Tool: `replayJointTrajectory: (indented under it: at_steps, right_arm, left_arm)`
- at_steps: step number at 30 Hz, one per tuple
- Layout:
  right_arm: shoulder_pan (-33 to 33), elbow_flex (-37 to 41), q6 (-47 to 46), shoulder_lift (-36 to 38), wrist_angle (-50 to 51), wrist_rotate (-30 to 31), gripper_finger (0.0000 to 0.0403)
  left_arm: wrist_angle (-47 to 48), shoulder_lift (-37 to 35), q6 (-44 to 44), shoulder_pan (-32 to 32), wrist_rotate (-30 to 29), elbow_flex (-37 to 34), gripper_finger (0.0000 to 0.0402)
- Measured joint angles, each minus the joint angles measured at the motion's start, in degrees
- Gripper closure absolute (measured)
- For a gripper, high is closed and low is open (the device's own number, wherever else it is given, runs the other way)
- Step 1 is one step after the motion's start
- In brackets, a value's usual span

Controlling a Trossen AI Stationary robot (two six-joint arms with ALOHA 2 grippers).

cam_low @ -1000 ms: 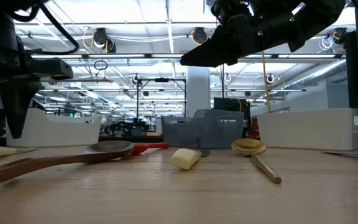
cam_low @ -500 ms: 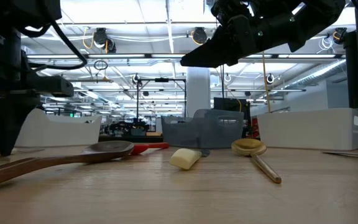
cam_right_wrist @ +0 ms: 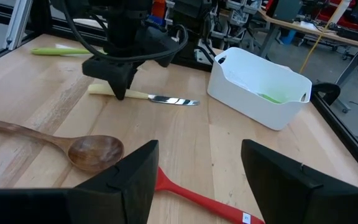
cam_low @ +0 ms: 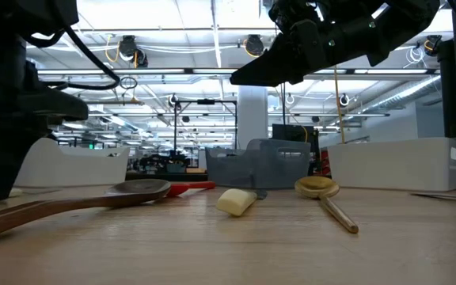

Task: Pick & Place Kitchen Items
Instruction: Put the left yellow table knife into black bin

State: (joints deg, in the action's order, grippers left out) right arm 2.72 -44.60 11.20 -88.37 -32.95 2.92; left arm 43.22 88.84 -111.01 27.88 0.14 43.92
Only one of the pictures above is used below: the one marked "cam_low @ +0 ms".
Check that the black background screen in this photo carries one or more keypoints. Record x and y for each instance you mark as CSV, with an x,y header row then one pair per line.
x,y
291,132

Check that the light wooden spoon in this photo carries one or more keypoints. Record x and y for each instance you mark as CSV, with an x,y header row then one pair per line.
x,y
316,187

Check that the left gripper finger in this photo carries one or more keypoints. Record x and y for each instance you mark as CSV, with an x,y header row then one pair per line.
x,y
2,158

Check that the brown wooden spoon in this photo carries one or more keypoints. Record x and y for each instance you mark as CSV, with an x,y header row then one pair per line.
x,y
141,190

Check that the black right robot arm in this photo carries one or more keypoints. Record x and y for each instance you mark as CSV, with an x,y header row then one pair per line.
x,y
406,27

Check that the white plastic bin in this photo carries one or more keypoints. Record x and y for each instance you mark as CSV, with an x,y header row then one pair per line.
x,y
93,170
390,166

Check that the grey plastic bin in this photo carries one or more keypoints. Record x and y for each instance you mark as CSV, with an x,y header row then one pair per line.
x,y
259,170

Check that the black background station frame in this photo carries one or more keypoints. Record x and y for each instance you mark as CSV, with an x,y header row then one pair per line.
x,y
206,102

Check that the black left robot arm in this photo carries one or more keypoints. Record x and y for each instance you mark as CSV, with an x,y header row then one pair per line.
x,y
14,16

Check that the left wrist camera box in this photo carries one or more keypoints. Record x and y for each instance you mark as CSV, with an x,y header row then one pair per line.
x,y
54,107

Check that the white building pillar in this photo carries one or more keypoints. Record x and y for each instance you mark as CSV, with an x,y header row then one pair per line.
x,y
251,118

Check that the red silicone spoon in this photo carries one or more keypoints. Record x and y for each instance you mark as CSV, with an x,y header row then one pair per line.
x,y
180,189

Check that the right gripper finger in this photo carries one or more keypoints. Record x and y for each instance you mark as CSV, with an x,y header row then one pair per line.
x,y
271,67

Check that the silver ventilation duct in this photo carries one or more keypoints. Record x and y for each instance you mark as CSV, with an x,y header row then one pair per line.
x,y
410,93

